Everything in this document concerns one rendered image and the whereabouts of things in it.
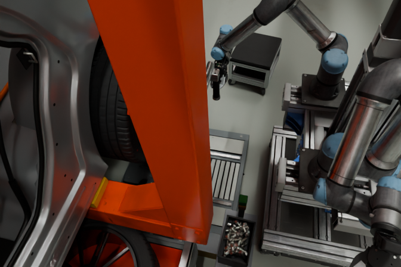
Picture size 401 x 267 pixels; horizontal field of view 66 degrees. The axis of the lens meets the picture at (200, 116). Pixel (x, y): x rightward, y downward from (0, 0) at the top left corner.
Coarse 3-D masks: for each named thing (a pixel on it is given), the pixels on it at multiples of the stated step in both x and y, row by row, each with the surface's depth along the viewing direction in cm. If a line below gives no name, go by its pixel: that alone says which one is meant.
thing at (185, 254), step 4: (184, 244) 160; (188, 244) 160; (192, 244) 160; (184, 248) 159; (188, 248) 159; (192, 248) 159; (184, 252) 158; (188, 252) 158; (192, 252) 161; (184, 256) 157; (188, 256) 157; (192, 256) 162; (180, 260) 156; (184, 260) 156; (188, 260) 156; (192, 260) 165; (180, 264) 155; (184, 264) 155; (188, 264) 155
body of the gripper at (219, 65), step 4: (224, 56) 174; (216, 60) 171; (220, 60) 171; (224, 60) 173; (228, 60) 176; (216, 64) 171; (220, 64) 170; (224, 64) 169; (216, 68) 170; (220, 68) 169; (224, 68) 169; (220, 72) 171; (224, 72) 169; (220, 76) 173
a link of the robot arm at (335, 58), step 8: (336, 48) 150; (328, 56) 147; (336, 56) 147; (344, 56) 147; (320, 64) 152; (328, 64) 146; (336, 64) 145; (344, 64) 145; (320, 72) 152; (328, 72) 148; (336, 72) 147; (320, 80) 155; (328, 80) 152; (336, 80) 151
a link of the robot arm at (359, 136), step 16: (384, 64) 86; (400, 64) 83; (368, 80) 88; (384, 80) 84; (400, 80) 83; (368, 96) 87; (384, 96) 85; (352, 112) 93; (368, 112) 88; (352, 128) 91; (368, 128) 89; (352, 144) 90; (368, 144) 90; (336, 160) 94; (352, 160) 91; (336, 176) 93; (352, 176) 92; (320, 192) 95; (336, 192) 93; (352, 192) 94; (336, 208) 95
